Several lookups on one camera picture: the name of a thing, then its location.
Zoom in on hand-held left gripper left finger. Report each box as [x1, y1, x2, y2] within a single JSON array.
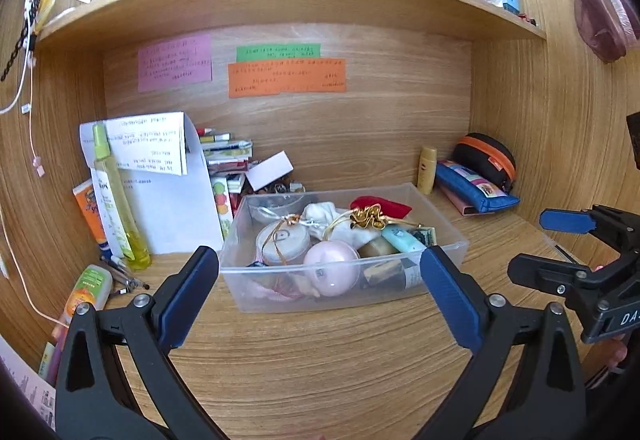
[[54, 246, 221, 440]]

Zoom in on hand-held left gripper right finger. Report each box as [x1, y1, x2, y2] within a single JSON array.
[[420, 245, 587, 440]]

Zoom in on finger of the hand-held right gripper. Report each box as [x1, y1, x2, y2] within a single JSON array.
[[539, 209, 596, 235], [509, 254, 604, 301]]

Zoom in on dark green pump bottle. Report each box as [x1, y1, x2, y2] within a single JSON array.
[[362, 265, 426, 293]]

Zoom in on light teal tube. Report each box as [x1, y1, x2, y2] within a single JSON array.
[[381, 226, 428, 255]]

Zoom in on translucent cream bottle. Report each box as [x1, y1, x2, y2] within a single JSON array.
[[357, 236, 401, 261]]

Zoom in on clear plastic box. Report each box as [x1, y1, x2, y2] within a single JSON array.
[[219, 184, 470, 315]]

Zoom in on pink rope bundle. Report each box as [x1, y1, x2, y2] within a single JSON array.
[[245, 277, 321, 303]]

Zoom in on red velvet pouch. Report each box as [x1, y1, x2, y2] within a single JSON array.
[[349, 196, 413, 231]]

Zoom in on pink round jar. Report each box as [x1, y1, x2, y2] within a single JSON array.
[[303, 241, 362, 299]]

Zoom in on gourd charm with orange cord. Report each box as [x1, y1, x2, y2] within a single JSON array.
[[260, 214, 303, 267]]

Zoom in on white cloth drawstring pouch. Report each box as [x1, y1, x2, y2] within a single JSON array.
[[300, 202, 371, 245]]

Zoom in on metal grooming tools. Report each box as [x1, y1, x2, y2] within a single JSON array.
[[99, 254, 151, 298]]

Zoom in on white paper sheet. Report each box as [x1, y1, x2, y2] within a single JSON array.
[[120, 115, 224, 255]]

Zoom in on pink wallet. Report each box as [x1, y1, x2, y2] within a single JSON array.
[[439, 184, 496, 218]]

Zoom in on green and orange tube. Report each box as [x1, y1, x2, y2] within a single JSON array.
[[64, 265, 113, 321]]

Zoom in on fruit print box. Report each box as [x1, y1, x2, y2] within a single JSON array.
[[210, 176, 235, 241]]

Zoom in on black and orange zip case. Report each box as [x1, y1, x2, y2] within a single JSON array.
[[451, 133, 517, 195]]

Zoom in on blue zip pouch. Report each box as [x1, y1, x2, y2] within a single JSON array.
[[434, 160, 521, 215]]

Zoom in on tall yellow spray bottle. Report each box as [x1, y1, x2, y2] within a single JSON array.
[[91, 124, 152, 271]]

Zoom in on small yellow bottle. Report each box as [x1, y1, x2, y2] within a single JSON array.
[[417, 146, 438, 195]]

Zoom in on orange sunscreen tube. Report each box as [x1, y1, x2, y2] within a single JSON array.
[[72, 179, 112, 253]]

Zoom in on stack of cards and booklets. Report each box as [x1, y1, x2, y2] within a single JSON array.
[[197, 127, 256, 193]]

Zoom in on small white box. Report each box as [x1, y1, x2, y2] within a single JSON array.
[[245, 151, 294, 192]]

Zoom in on handwritten white paper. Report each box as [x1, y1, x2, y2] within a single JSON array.
[[78, 112, 190, 177]]

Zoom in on printed tissue packet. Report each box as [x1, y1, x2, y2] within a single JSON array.
[[0, 340, 56, 431]]

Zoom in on pink paper note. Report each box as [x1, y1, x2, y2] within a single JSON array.
[[137, 34, 213, 93]]

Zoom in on orange paper note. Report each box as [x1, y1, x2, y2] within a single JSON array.
[[228, 58, 347, 99]]

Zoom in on green paper note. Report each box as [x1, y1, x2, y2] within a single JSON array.
[[236, 42, 321, 63]]

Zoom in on long white cable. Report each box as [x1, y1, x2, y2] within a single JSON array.
[[0, 207, 68, 325]]

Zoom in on pink tipped cable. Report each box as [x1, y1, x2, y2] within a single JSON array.
[[27, 60, 47, 178]]

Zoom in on white charging cable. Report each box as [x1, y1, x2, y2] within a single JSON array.
[[0, 0, 38, 117]]

